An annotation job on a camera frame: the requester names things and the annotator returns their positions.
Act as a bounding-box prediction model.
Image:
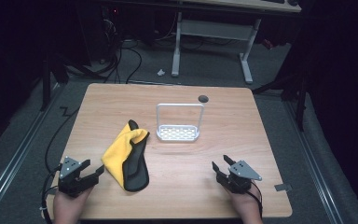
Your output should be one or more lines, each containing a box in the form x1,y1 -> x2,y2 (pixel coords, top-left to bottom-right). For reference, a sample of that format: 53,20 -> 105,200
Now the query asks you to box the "grey tape piece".
274,183 -> 293,193

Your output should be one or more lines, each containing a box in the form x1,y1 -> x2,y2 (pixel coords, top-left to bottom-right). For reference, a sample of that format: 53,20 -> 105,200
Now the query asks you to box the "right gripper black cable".
248,181 -> 264,218

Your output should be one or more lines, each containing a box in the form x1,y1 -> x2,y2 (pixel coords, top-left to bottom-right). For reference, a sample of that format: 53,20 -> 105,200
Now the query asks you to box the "black stand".
251,69 -> 310,133
39,52 -> 70,113

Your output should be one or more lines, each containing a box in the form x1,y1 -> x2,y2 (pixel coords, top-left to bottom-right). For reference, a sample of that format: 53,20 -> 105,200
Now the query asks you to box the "person's left hand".
53,187 -> 93,224

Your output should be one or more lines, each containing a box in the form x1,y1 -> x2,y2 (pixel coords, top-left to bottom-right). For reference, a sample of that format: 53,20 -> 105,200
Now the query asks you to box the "yellow and black cloth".
101,119 -> 151,192

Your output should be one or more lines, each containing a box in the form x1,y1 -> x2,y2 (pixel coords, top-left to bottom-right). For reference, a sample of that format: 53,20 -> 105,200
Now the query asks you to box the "thin black cable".
44,105 -> 81,174

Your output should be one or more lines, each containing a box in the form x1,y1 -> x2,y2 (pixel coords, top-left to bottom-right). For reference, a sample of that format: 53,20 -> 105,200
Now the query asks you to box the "bundle of black cables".
97,18 -> 144,85

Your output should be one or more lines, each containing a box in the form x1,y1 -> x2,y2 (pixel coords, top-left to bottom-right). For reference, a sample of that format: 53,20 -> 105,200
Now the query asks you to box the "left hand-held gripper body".
57,156 -> 94,199

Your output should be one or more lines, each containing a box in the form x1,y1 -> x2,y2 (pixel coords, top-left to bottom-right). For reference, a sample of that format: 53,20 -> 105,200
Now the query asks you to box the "metal floor rail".
283,100 -> 345,224
0,83 -> 63,220

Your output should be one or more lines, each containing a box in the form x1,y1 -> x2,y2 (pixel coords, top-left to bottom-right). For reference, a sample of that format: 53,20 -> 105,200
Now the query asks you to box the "dark computer tower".
101,5 -> 124,45

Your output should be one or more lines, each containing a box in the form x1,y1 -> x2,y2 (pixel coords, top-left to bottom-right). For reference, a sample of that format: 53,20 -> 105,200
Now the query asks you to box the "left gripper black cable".
40,167 -> 62,224

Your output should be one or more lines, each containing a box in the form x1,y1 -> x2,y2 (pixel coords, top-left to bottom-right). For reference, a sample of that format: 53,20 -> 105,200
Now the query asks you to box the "person's right hand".
227,188 -> 264,224

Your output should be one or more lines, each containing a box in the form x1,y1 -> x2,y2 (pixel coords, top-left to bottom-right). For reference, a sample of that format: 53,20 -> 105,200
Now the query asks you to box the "white rack with slotted base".
155,103 -> 205,143

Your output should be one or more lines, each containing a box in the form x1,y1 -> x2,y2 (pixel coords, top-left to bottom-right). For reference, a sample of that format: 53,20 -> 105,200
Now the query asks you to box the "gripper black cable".
40,167 -> 62,224
248,181 -> 264,218

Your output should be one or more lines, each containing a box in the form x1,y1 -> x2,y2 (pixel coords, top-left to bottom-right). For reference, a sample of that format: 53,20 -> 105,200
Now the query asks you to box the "desk with white legs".
171,0 -> 302,85

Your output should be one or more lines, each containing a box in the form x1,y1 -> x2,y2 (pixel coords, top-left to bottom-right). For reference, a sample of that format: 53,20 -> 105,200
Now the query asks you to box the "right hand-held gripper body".
220,160 -> 263,194

